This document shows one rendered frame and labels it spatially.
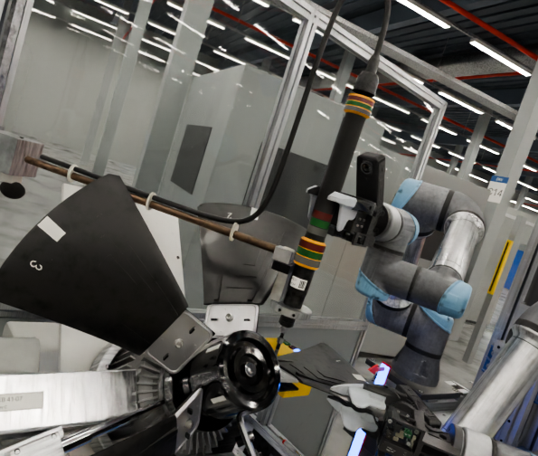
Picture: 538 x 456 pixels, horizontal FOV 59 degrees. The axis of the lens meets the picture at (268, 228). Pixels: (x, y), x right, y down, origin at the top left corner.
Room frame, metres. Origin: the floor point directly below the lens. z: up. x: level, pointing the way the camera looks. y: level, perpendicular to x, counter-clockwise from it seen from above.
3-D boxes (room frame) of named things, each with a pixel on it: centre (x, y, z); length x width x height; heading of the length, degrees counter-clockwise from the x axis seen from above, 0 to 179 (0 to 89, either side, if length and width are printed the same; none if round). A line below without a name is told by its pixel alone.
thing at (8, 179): (0.91, 0.50, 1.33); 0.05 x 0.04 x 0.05; 77
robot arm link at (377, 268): (0.99, -0.26, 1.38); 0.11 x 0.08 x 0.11; 68
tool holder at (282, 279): (0.77, -0.07, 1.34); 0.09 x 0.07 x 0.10; 77
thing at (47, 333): (1.08, 0.45, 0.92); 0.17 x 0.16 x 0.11; 42
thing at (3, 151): (0.92, 0.53, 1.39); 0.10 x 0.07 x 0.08; 77
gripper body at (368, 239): (0.87, -0.15, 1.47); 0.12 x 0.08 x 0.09; 142
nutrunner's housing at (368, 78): (0.77, -0.08, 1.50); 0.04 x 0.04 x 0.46
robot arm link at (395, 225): (0.93, -0.20, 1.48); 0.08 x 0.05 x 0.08; 52
